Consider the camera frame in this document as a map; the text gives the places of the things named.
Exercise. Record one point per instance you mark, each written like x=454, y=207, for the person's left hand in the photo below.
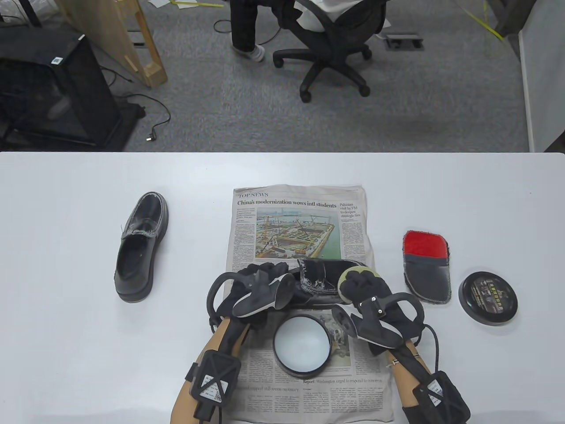
x=260, y=271

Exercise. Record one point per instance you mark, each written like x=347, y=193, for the person's right hand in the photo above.
x=366, y=285

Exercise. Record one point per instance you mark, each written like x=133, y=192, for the round yellow polishing sponge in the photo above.
x=343, y=282

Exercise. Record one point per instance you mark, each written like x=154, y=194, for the black leather loafer shoe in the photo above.
x=322, y=278
x=134, y=260

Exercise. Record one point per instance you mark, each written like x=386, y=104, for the printed newspaper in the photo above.
x=287, y=229

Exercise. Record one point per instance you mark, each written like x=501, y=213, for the red and grey polishing mitt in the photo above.
x=428, y=274

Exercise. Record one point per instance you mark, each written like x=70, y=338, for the round leather care cream jar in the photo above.
x=302, y=344

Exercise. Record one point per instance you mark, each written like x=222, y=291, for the black cream jar lid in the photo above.
x=487, y=298

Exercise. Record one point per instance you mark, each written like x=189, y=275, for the person's left forearm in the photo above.
x=185, y=402

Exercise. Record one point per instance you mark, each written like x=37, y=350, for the black white left hand controller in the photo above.
x=276, y=293

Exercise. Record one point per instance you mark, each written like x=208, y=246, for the black white hand controller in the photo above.
x=276, y=293
x=375, y=327

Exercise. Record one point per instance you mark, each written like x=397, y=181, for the black white right hand controller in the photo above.
x=375, y=327

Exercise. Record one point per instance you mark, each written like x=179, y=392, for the black swivel office chair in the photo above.
x=331, y=48

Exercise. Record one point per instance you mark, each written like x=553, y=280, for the grey floor outlet box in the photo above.
x=404, y=40

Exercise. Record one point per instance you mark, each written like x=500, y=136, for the black mesh cabinet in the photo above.
x=53, y=88

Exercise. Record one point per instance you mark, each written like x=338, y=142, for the white partition panel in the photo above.
x=543, y=66

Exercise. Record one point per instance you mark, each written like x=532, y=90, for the yellow floor tape strip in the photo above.
x=483, y=22

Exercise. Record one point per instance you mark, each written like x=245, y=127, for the black left wrist camera module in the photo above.
x=214, y=380

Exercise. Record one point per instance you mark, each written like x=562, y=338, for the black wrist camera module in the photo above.
x=441, y=397
x=214, y=380

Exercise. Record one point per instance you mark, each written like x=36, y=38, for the black right wrist camera module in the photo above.
x=441, y=397

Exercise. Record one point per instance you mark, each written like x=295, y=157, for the light wooden frame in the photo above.
x=110, y=26

